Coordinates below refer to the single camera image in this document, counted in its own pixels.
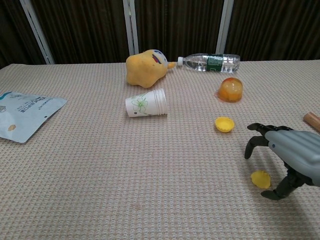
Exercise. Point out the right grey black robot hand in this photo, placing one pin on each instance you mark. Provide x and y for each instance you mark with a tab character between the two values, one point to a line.
295	150

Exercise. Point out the small yellow toy piece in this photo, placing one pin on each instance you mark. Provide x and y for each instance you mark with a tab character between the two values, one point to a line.
261	180

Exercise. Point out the yellow plush toy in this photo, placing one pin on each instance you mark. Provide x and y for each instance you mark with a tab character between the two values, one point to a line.
142	70

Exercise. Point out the wooden stick end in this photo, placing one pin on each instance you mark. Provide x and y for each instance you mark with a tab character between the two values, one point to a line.
312	120

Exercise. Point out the yellow scalloped plastic cup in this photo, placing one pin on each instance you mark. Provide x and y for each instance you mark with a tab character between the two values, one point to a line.
225	125

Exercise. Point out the orange fruit jelly cup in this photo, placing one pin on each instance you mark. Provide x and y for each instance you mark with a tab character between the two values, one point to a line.
231	90

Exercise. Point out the clear plastic water bottle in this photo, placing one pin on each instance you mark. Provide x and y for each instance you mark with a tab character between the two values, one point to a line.
215	62

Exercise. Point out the white paper cup stack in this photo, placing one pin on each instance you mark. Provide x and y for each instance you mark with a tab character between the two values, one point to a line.
145	103

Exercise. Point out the beige woven tablecloth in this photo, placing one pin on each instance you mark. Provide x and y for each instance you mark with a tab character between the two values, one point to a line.
100	175

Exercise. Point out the dark brown curtain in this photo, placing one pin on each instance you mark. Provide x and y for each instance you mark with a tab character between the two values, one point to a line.
87	30

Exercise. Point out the light blue mask package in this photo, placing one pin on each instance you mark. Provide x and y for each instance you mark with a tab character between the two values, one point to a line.
25	117

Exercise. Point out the white metal frame post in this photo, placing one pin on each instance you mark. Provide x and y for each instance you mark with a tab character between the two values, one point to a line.
224	27
37	32
130	27

